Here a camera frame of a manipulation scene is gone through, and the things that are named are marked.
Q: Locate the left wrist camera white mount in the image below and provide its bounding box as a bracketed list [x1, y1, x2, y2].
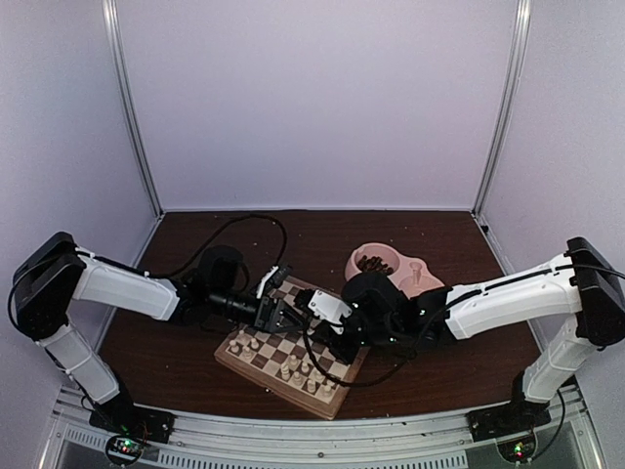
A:
[255, 265, 292, 299]

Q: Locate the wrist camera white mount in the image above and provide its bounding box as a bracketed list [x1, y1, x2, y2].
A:
[295, 289, 353, 335]
[255, 265, 292, 299]

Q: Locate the right aluminium frame post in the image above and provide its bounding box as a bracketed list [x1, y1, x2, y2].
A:
[472, 0, 532, 220]

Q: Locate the white king piece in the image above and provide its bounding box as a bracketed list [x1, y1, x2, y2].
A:
[286, 356, 298, 372]

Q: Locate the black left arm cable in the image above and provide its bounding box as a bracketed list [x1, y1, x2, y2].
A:
[7, 214, 288, 338]

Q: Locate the pink double bowl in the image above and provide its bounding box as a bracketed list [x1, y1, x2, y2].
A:
[345, 242, 444, 297]

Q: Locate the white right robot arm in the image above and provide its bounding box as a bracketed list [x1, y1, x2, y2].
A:
[304, 237, 624, 432]

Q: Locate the left aluminium frame post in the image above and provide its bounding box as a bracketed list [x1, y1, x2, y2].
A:
[102, 0, 164, 219]

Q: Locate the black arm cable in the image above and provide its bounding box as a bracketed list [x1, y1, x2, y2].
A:
[7, 214, 288, 338]
[302, 317, 440, 388]

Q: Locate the dark chess pieces pile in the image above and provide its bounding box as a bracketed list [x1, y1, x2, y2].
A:
[356, 255, 395, 276]

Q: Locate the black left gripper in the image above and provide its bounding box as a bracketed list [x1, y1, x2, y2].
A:
[209, 286, 310, 334]

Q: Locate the front aluminium rail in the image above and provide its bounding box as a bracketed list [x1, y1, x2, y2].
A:
[35, 386, 607, 468]

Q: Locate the white bishop piece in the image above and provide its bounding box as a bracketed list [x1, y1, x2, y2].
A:
[293, 371, 303, 386]

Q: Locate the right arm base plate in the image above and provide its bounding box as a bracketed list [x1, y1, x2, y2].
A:
[467, 403, 552, 442]

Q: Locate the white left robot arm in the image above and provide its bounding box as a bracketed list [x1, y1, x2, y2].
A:
[7, 232, 306, 434]

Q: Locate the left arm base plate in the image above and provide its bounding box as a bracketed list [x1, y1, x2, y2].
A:
[89, 406, 175, 444]

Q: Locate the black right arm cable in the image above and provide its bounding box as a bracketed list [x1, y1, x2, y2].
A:
[302, 317, 440, 388]

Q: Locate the wooden chess board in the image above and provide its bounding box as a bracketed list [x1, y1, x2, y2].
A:
[214, 277, 370, 420]

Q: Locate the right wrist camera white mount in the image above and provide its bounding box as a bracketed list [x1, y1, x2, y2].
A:
[295, 289, 353, 335]

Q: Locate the aluminium frame post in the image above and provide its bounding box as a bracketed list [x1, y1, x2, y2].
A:
[472, 0, 532, 220]
[102, 0, 164, 219]

